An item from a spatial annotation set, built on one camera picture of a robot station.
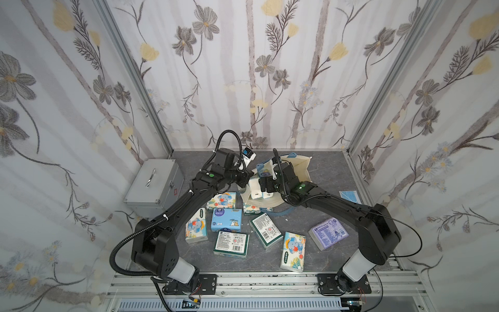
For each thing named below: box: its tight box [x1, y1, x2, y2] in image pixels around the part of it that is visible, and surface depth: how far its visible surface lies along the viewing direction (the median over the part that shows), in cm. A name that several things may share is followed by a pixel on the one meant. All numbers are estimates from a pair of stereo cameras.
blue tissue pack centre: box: [210, 208, 243, 233], surface depth 88 cm
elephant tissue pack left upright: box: [184, 208, 209, 244], surface depth 85 cm
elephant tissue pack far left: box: [206, 191, 237, 209], surface depth 93 cm
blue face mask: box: [338, 190, 362, 205], surface depth 103 cm
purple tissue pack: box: [307, 217, 349, 252], surface depth 83 cm
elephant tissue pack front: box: [280, 231, 307, 273], surface depth 79 cm
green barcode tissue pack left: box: [213, 230, 251, 259], surface depth 80 cm
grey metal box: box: [123, 158, 184, 219], surface depth 88 cm
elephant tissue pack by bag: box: [243, 204, 266, 219], surface depth 92 cm
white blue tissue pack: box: [248, 178, 274, 200], surface depth 89 cm
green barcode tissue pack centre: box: [248, 211, 284, 250], surface depth 84 cm
